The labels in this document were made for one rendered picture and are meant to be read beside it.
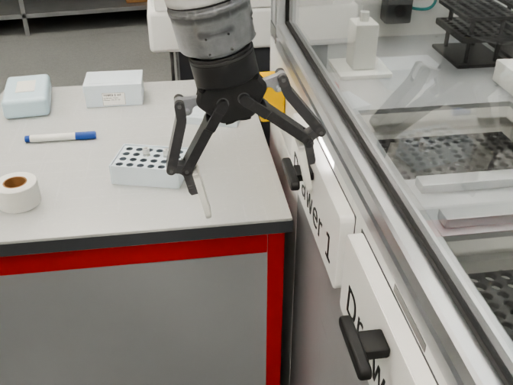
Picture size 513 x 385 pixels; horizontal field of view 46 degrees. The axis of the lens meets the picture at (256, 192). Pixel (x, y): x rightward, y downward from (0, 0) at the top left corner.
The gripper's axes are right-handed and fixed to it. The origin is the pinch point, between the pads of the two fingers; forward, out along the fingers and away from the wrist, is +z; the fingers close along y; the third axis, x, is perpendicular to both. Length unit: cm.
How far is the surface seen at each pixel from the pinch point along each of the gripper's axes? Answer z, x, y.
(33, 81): 1, 68, -42
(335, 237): 2.5, -10.0, 7.8
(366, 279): -0.7, -21.4, 8.5
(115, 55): 78, 312, -64
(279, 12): -8.8, 42.2, 12.2
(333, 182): -0.9, -3.5, 9.6
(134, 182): 9.1, 26.7, -20.2
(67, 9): 57, 367, -93
